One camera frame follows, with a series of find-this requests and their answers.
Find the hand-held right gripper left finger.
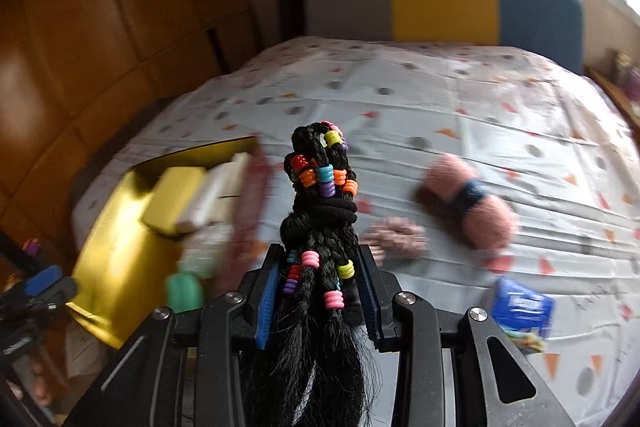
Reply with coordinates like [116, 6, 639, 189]
[65, 243, 288, 427]

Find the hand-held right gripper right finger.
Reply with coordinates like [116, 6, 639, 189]
[356, 243, 576, 427]

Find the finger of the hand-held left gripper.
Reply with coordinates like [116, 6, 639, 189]
[0, 264, 79, 324]

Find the pink satin scrunchie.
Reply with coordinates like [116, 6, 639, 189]
[362, 216, 431, 264]

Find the gold metal tray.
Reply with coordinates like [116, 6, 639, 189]
[65, 137, 273, 350]

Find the plastic white plush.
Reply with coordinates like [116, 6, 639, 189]
[177, 222, 236, 280]

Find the black beaded braided hairpiece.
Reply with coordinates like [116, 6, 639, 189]
[240, 121, 381, 427]

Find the white sponge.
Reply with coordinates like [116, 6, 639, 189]
[177, 154, 236, 233]

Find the beige bath scrubber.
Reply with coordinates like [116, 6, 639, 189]
[215, 151, 253, 218]

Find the pink towel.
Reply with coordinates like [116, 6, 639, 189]
[412, 153, 521, 253]

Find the yellow sponge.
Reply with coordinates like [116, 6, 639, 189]
[141, 166, 208, 235]

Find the blue tissue packet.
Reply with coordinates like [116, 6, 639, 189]
[492, 277, 557, 353]

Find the brown wooden wardrobe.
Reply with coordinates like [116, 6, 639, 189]
[0, 0, 266, 258]

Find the wooden nightstand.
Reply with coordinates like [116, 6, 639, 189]
[585, 64, 640, 132]

